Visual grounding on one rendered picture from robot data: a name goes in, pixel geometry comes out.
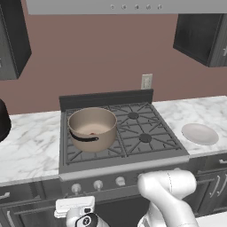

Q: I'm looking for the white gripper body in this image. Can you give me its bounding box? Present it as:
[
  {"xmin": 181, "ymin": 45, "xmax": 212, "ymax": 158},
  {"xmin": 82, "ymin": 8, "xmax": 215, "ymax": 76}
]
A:
[{"xmin": 53, "ymin": 195, "xmax": 97, "ymax": 219}]

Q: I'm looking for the white wall socket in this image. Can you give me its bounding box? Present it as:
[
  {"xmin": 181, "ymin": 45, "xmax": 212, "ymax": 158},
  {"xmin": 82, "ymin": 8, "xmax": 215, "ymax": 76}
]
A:
[{"xmin": 140, "ymin": 73, "xmax": 154, "ymax": 90}]

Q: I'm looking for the black rounded appliance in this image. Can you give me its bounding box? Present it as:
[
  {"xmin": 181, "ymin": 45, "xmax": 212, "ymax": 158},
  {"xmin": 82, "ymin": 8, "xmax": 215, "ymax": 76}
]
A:
[{"xmin": 0, "ymin": 98, "xmax": 12, "ymax": 143}]

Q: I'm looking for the grey gas hob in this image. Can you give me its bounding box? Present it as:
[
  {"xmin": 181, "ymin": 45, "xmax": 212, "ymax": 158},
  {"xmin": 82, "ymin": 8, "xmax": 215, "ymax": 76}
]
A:
[{"xmin": 58, "ymin": 88, "xmax": 191, "ymax": 196}]

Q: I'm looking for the white plate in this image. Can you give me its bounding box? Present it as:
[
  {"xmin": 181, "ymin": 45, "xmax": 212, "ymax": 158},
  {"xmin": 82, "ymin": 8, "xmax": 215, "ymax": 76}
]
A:
[{"xmin": 180, "ymin": 122, "xmax": 220, "ymax": 146}]

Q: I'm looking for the dark oven door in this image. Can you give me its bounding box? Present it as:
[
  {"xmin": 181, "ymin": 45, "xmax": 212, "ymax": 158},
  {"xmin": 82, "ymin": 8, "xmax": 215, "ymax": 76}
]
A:
[{"xmin": 62, "ymin": 191, "xmax": 153, "ymax": 227}]

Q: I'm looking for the dark drawer front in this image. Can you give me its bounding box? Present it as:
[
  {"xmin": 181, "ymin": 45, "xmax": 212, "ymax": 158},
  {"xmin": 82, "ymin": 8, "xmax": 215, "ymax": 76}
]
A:
[
  {"xmin": 203, "ymin": 153, "xmax": 227, "ymax": 174},
  {"xmin": 0, "ymin": 181, "xmax": 46, "ymax": 206}
]

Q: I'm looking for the beige pot with black handle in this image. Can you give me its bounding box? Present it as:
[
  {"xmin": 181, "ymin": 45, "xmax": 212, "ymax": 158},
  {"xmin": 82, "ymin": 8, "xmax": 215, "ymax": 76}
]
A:
[{"xmin": 67, "ymin": 106, "xmax": 119, "ymax": 154}]

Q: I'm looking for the grey range hood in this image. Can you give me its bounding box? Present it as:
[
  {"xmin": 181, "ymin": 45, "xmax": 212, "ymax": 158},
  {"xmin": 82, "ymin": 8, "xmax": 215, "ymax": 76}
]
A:
[{"xmin": 25, "ymin": 0, "xmax": 227, "ymax": 16}]

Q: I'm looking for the dark wall cupboard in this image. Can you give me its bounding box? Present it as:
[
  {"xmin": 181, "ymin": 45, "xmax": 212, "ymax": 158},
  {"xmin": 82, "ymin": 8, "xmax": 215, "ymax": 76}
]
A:
[
  {"xmin": 172, "ymin": 13, "xmax": 227, "ymax": 68},
  {"xmin": 0, "ymin": 0, "xmax": 33, "ymax": 81}
]

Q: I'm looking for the silver hob knob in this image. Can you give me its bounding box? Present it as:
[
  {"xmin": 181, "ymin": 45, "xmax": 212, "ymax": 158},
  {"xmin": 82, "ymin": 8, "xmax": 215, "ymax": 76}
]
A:
[
  {"xmin": 71, "ymin": 183, "xmax": 82, "ymax": 195},
  {"xmin": 92, "ymin": 179, "xmax": 105, "ymax": 191},
  {"xmin": 114, "ymin": 176, "xmax": 126, "ymax": 187}
]

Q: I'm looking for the dark cupboard door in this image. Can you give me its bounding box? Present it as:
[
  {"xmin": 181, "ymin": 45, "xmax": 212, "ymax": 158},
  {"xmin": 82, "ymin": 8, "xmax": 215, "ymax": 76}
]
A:
[
  {"xmin": 0, "ymin": 203, "xmax": 67, "ymax": 227},
  {"xmin": 215, "ymin": 172, "xmax": 227, "ymax": 214},
  {"xmin": 193, "ymin": 174, "xmax": 218, "ymax": 216}
]

